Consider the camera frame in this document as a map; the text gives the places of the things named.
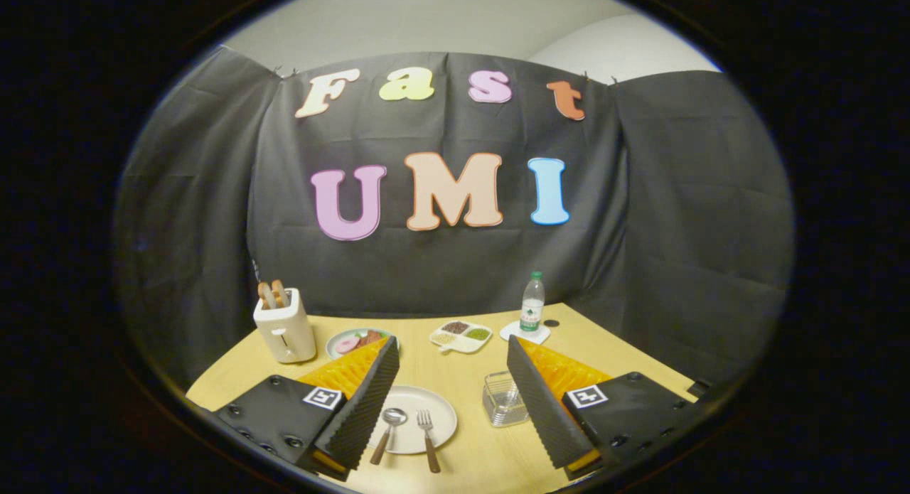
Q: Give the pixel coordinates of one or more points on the clear water bottle green cap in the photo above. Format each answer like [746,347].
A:
[532,302]

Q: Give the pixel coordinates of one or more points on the white round plate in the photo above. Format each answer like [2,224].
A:
[444,409]

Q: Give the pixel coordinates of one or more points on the brown meat slice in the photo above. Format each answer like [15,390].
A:
[370,339]

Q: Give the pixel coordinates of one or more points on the black backdrop cloth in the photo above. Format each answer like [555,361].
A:
[441,266]

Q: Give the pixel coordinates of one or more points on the white square coaster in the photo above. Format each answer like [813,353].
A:
[510,333]

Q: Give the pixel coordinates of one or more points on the white divided grain dish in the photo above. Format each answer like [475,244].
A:
[461,336]

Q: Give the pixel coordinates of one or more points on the green-rimmed food plate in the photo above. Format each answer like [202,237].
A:
[338,350]

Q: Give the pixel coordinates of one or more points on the pink ham slice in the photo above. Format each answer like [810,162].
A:
[348,345]

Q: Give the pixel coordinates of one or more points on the white toaster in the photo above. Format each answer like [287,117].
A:
[286,334]

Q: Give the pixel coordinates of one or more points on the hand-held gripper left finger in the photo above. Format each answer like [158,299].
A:
[359,409]

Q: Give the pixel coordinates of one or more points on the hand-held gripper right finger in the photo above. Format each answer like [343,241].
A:
[544,401]

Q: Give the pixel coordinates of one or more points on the toasted bread slice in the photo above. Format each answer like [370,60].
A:
[265,295]
[280,293]

